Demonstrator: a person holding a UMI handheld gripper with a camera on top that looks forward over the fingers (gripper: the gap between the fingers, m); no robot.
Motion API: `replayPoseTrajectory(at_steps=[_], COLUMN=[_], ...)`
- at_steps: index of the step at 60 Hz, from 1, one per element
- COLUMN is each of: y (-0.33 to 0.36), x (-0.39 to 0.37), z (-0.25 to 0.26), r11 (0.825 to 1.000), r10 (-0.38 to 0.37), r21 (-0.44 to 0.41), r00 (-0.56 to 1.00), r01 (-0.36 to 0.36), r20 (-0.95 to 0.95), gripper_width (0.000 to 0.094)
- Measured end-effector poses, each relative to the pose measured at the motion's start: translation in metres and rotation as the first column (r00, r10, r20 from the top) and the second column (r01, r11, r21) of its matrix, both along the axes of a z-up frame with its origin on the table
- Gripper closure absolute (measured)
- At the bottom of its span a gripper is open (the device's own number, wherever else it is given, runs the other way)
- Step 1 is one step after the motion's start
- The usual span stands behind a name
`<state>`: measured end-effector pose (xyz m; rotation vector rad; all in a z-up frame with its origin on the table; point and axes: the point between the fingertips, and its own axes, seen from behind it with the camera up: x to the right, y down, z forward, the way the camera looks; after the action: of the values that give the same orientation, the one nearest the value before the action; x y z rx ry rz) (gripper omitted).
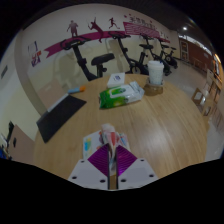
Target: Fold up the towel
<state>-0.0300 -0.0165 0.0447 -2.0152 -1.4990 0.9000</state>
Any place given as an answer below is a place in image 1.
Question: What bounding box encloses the small white box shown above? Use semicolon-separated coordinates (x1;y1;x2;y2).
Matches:
106;72;126;89

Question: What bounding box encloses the white paper cup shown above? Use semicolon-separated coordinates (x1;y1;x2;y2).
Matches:
146;60;165;86

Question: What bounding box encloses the blue and orange marker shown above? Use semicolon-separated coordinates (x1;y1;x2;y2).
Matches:
67;85;87;95

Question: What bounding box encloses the group of wooden chairs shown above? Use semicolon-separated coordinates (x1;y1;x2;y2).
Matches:
191;68;224;134

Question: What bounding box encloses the grey wall plate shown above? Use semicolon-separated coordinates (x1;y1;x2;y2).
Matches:
0;64;9;80

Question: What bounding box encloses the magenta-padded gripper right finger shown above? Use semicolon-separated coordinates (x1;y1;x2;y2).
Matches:
115;144;159;191

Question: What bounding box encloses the white framed wall poster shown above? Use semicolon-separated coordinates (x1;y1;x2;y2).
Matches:
27;40;39;56

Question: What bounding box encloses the black mouse pad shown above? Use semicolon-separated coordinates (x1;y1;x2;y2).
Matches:
35;94;88;144

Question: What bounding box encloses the brown round coaster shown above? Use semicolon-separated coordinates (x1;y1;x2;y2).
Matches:
143;82;165;97

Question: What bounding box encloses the white paper strip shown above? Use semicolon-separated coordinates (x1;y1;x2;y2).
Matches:
46;93;70;113

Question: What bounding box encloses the purple wall poster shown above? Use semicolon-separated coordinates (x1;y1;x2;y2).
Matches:
30;55;42;68

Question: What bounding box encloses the black exercise bike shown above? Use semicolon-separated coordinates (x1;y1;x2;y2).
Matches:
108;30;151;76
158;38;179;70
139;33;172;77
59;37;116;82

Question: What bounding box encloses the green wet wipes pack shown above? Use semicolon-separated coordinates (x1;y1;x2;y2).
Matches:
98;81;146;110

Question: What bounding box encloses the black stand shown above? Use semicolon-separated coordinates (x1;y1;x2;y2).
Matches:
0;120;16;161

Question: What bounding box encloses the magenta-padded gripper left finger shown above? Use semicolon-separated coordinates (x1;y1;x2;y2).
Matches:
68;143;111;191

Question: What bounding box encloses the magenta sports wall decal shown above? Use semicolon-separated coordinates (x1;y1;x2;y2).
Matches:
43;13;171;59

